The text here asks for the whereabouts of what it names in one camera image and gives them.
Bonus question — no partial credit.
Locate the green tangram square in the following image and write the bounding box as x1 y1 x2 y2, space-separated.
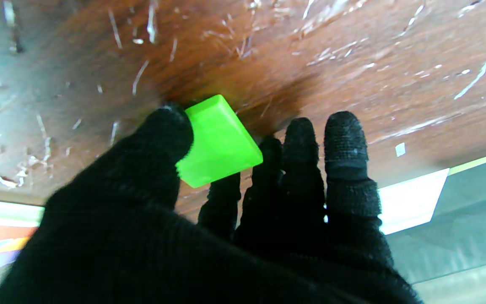
175 94 264 188

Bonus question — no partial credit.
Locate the marble coffee table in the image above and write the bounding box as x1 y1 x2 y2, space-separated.
377 168 450 235

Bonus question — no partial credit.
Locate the wooden square puzzle tray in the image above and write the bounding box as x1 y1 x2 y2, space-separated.
0 198 45 271

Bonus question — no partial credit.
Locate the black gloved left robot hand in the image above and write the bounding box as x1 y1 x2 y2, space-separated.
0 103 423 304

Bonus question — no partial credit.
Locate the dark brown leather sofa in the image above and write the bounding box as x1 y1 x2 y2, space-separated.
384 150 486 304

